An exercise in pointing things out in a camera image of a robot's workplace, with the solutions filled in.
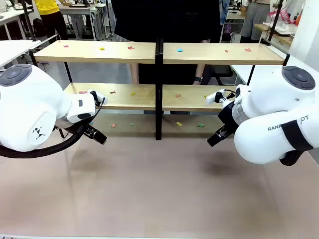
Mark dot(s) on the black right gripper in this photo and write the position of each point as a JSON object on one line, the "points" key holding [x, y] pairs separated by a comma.
{"points": [[228, 117]]}

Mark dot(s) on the black camera pole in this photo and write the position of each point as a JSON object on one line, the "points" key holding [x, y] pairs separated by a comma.
{"points": [[274, 22], [28, 20]]}

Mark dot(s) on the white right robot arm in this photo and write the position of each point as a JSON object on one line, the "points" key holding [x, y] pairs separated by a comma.
{"points": [[274, 104]]}

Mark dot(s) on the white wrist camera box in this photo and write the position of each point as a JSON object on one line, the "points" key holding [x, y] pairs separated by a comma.
{"points": [[99, 97], [211, 98]]}

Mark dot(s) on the black wrist watch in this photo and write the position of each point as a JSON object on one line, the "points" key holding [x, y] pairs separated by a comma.
{"points": [[198, 79]]}

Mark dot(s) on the white low table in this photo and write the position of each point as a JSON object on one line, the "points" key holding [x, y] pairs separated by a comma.
{"points": [[241, 72]]}

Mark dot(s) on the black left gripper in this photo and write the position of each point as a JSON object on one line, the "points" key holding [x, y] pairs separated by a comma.
{"points": [[89, 130]]}

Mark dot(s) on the blue paper scrap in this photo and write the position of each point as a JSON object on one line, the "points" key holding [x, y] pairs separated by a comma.
{"points": [[180, 50]]}

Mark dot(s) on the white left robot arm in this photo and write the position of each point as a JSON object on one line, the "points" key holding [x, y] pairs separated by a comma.
{"points": [[30, 107]]}

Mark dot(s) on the pink and white bag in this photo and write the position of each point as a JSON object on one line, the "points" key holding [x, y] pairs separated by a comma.
{"points": [[285, 13]]}

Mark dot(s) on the white side table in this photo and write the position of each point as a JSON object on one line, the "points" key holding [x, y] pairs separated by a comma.
{"points": [[15, 48]]}

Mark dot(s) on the person's right hand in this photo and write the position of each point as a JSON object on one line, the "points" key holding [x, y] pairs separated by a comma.
{"points": [[135, 79]]}

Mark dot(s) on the person in gray shorts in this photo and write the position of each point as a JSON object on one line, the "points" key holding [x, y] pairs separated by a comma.
{"points": [[255, 17]]}

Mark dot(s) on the wood shelf unit black frame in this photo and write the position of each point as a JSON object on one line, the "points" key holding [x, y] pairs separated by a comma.
{"points": [[99, 51], [219, 53]]}

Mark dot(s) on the person in black shirt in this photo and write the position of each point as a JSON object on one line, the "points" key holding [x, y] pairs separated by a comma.
{"points": [[164, 20]]}

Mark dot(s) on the black backpack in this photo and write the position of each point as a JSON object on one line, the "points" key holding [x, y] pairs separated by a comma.
{"points": [[39, 28]]}

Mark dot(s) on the person in yellow shirt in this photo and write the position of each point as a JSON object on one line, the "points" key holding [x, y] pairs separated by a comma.
{"points": [[48, 10]]}

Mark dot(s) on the wooden workbench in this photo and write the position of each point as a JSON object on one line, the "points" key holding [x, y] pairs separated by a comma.
{"points": [[276, 31]]}

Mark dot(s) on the white desk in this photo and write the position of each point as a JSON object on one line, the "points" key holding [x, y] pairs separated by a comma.
{"points": [[79, 15]]}

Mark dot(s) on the black office chair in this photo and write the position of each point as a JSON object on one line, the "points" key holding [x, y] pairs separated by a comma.
{"points": [[223, 72]]}

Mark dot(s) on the person's left hand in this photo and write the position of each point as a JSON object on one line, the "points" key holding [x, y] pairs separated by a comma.
{"points": [[196, 83]]}

